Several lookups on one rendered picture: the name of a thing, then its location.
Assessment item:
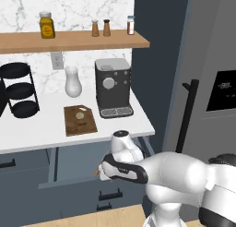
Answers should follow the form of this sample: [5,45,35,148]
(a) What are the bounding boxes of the brown shaker with grey top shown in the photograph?
[91,18,100,38]

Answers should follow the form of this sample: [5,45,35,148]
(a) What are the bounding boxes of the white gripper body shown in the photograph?
[99,161,113,182]

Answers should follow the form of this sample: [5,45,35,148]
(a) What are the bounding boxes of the grey wall outlet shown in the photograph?
[51,52,65,71]

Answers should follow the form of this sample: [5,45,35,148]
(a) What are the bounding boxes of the yellow jar with silver lid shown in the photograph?
[39,10,56,40]

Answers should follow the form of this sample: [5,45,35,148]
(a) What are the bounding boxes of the open blue-grey drawer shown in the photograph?
[38,136,157,190]

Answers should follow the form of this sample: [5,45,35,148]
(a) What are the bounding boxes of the brown shaker with black top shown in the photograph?
[102,18,112,38]

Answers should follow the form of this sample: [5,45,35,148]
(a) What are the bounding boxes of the black three-tier stand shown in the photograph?
[0,62,41,119]

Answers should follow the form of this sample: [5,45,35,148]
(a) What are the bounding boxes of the brown wooden cutting board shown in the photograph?
[63,104,99,137]

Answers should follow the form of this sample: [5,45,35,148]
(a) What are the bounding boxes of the grey fridge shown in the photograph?
[162,0,236,164]

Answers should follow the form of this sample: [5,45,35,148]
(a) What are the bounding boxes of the black fridge handle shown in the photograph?
[174,78,200,154]

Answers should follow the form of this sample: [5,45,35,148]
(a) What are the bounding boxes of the blue-grey drawer front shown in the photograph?
[58,179,148,207]
[0,149,51,177]
[59,201,146,220]

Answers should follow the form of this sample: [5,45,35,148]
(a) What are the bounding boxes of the white vase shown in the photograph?
[64,66,83,99]

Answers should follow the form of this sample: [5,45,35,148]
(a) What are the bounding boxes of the wooden wall shelf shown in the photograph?
[0,30,151,55]

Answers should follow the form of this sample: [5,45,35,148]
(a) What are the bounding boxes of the black drawer handle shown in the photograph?
[0,159,17,170]
[96,202,113,212]
[98,188,124,202]

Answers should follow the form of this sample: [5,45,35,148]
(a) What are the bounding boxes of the dark grey coffee machine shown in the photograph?
[94,57,135,119]

